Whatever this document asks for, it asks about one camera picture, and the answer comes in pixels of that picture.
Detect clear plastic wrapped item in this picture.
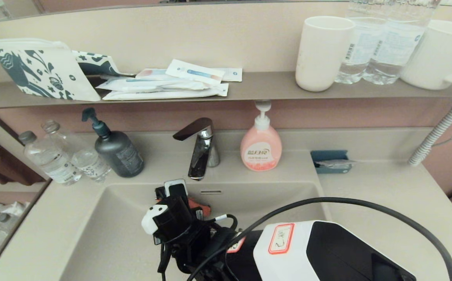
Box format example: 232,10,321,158
315,159,357,170

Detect white mug with handle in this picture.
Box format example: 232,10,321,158
400,20,452,90

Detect small white blue-print pouch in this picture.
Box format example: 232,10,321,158
72,51,122,77

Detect pinkish white sachet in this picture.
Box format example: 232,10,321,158
136,69,171,80

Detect chrome faucet body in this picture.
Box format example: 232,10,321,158
188,126,220,181

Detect grey wall shelf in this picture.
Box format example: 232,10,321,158
0,71,452,111

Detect clear water bottle grey cap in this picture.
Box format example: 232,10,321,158
18,131,82,186

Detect white coiled cord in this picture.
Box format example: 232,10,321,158
407,99,452,167

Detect small white flat sachet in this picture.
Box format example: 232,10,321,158
213,68,243,82

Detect orange cleaning cloth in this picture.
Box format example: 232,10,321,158
156,196,212,220

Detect dark faucet lever handle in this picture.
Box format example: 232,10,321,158
172,117,213,141

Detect white sachet blue stripe print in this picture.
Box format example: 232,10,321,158
165,59,225,85

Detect dark grey pump bottle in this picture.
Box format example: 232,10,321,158
82,108,145,178

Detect clear bottle blue patterned label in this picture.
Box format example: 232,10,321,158
41,119,111,183

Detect white plastic tumbler cup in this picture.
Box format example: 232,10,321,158
295,16,356,92

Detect large white blue-print pouch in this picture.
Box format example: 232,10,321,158
0,38,101,102

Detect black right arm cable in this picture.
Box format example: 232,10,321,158
187,197,452,281

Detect clear water bottle white label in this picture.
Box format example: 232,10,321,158
334,0,388,84
363,0,441,85

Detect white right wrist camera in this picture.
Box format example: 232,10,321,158
141,205,168,235

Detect pink hand soap pump bottle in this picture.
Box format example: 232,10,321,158
240,101,282,172

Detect beige sink basin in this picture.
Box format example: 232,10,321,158
58,181,351,281

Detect blue soap tray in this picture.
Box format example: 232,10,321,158
310,150,352,174

